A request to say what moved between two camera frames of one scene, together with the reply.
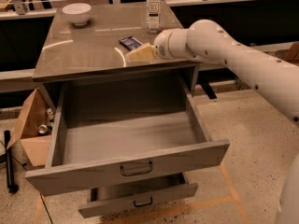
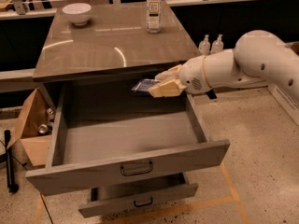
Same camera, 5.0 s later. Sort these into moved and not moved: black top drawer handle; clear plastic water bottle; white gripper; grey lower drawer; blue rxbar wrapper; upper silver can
Moved: white gripper; blue rxbar wrapper
Not moved: clear plastic water bottle; upper silver can; grey lower drawer; black top drawer handle
